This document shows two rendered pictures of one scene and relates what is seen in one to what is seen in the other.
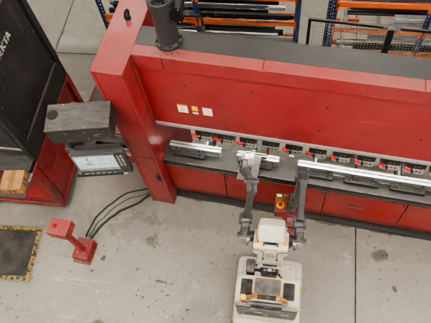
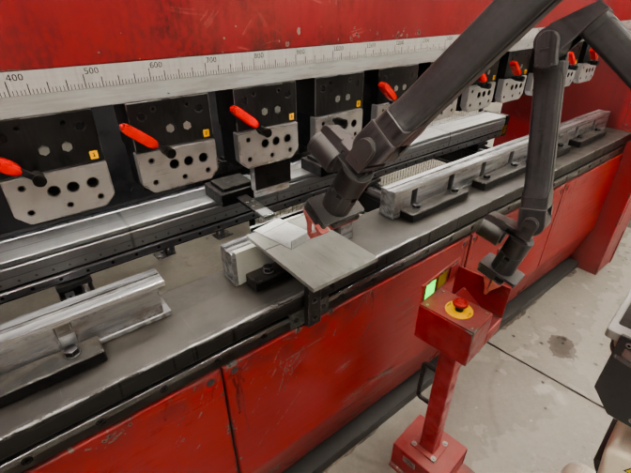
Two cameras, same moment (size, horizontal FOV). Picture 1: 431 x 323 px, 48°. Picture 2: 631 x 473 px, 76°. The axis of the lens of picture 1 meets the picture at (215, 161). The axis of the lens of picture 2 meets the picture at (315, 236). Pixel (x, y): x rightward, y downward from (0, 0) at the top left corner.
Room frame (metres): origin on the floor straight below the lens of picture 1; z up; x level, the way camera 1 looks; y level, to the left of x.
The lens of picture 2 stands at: (1.61, 0.38, 1.49)
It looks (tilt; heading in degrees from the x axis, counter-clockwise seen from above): 31 degrees down; 300
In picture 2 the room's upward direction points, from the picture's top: straight up
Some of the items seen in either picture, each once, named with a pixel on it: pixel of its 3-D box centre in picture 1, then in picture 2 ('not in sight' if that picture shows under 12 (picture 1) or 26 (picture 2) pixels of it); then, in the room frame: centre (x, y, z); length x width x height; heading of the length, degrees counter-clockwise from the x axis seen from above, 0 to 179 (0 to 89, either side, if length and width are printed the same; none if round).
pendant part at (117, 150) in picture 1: (102, 158); not in sight; (2.14, 0.94, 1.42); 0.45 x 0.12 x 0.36; 83
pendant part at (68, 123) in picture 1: (93, 143); not in sight; (2.23, 0.97, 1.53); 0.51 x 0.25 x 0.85; 83
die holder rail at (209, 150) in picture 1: (195, 148); (35, 342); (2.36, 0.16, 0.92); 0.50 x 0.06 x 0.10; 68
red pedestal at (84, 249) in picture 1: (72, 240); not in sight; (1.87, 1.55, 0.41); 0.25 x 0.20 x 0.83; 158
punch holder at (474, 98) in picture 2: (341, 153); (471, 81); (1.86, -1.07, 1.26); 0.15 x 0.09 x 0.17; 68
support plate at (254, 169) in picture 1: (249, 168); (309, 247); (2.02, -0.29, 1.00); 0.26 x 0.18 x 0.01; 158
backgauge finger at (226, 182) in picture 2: not in sight; (244, 196); (2.30, -0.41, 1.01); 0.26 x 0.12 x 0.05; 158
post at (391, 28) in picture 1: (367, 102); not in sight; (2.48, -1.53, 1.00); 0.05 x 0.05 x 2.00; 68
